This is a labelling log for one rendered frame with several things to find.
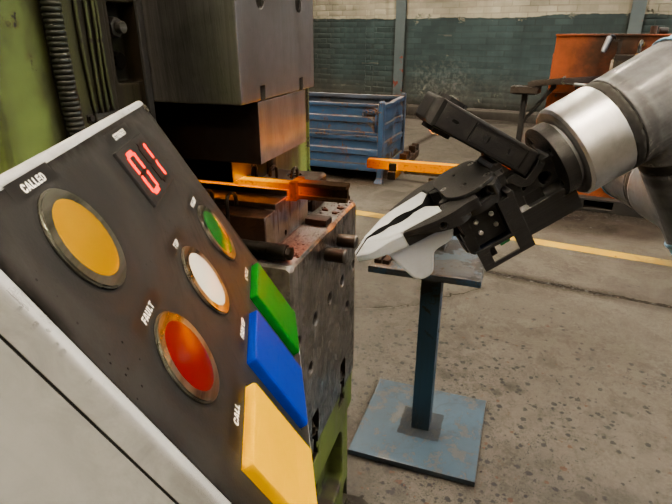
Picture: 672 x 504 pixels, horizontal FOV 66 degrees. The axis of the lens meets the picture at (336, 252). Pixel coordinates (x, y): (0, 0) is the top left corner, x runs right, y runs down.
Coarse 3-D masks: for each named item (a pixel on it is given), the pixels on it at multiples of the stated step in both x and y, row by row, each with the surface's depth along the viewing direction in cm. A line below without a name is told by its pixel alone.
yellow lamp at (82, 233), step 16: (64, 208) 25; (80, 208) 27; (64, 224) 25; (80, 224) 26; (96, 224) 27; (64, 240) 24; (80, 240) 25; (96, 240) 26; (112, 240) 28; (80, 256) 24; (96, 256) 26; (112, 256) 27; (96, 272) 25; (112, 272) 26
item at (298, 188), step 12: (204, 180) 98; (240, 180) 96; (252, 180) 96; (264, 180) 96; (276, 180) 96; (288, 180) 96; (300, 180) 94; (312, 180) 94; (300, 192) 94; (312, 192) 94; (324, 192) 93; (336, 192) 92; (348, 192) 92
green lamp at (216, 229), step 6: (204, 216) 46; (210, 216) 48; (210, 222) 47; (216, 222) 48; (210, 228) 46; (216, 228) 47; (222, 228) 49; (216, 234) 46; (222, 234) 48; (216, 240) 46; (222, 240) 47; (228, 240) 49; (222, 246) 46; (228, 246) 48
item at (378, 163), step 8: (368, 160) 137; (376, 160) 136; (384, 160) 136; (392, 160) 136; (400, 160) 136; (408, 160) 136; (376, 168) 137; (384, 168) 136; (400, 168) 135; (408, 168) 134; (416, 168) 133; (424, 168) 133; (432, 168) 132; (440, 168) 131; (448, 168) 131
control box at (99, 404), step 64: (128, 128) 41; (0, 192) 22; (64, 192) 26; (128, 192) 34; (192, 192) 48; (0, 256) 20; (64, 256) 24; (128, 256) 30; (0, 320) 20; (64, 320) 21; (128, 320) 26; (192, 320) 33; (0, 384) 21; (64, 384) 21; (128, 384) 23; (0, 448) 22; (64, 448) 22; (128, 448) 23; (192, 448) 25
